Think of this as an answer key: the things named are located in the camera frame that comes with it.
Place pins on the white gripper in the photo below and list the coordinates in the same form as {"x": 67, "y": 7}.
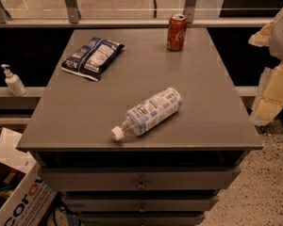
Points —
{"x": 282, "y": 35}

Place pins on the red coke can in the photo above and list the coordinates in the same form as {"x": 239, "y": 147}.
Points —
{"x": 176, "y": 32}

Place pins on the clear plastic water bottle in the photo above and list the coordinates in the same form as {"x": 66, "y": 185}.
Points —
{"x": 149, "y": 113}

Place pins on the grey drawer cabinet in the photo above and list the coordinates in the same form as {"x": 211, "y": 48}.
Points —
{"x": 152, "y": 142}

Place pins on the blue white chip bag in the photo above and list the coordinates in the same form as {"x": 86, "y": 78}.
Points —
{"x": 91, "y": 60}

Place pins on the white pump dispenser bottle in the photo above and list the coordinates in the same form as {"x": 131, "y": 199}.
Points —
{"x": 14, "y": 82}

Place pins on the white cardboard box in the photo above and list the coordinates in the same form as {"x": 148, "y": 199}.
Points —
{"x": 31, "y": 198}

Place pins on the grey metal railing frame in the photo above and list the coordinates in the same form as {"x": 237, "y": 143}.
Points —
{"x": 136, "y": 13}

